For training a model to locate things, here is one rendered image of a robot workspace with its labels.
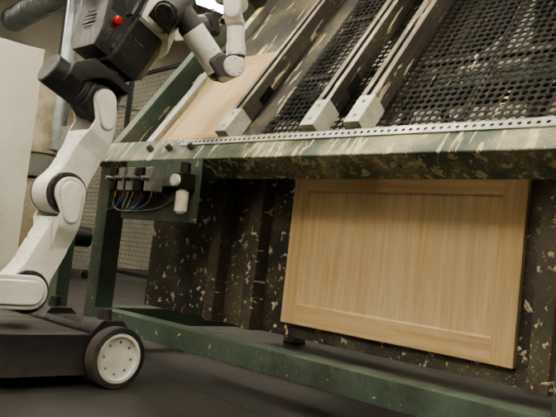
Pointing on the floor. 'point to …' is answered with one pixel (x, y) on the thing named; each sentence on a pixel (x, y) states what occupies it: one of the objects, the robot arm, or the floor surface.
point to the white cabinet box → (16, 136)
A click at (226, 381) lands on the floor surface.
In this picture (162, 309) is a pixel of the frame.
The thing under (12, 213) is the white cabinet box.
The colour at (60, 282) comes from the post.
